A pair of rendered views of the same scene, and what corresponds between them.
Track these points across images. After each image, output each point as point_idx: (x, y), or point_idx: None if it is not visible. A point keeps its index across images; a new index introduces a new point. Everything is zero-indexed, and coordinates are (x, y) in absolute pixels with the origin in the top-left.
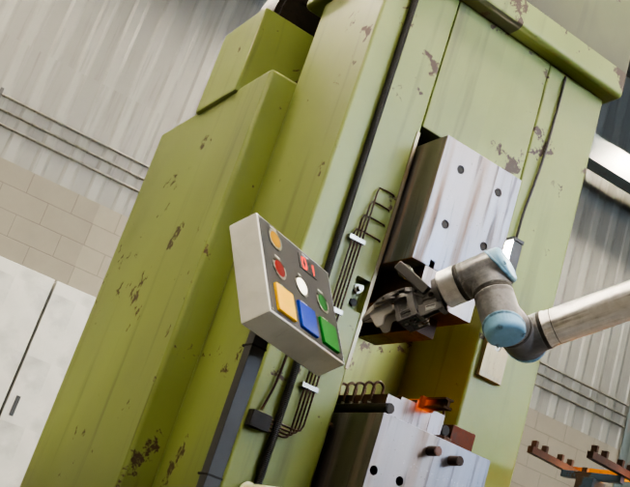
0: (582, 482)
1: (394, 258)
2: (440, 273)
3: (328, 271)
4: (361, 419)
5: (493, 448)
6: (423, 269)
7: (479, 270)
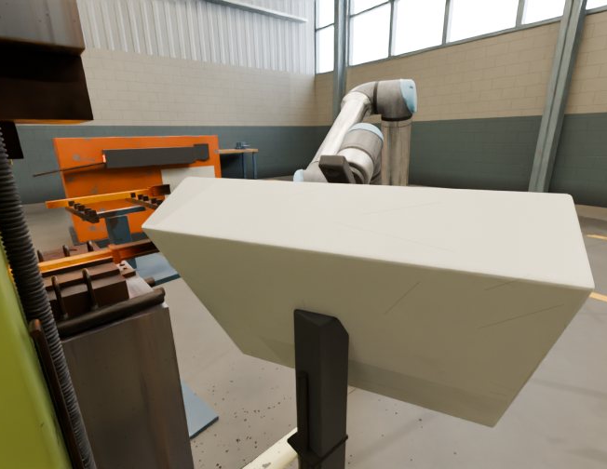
0: (118, 221)
1: (4, 31)
2: (368, 167)
3: None
4: (119, 334)
5: None
6: (80, 65)
7: (379, 156)
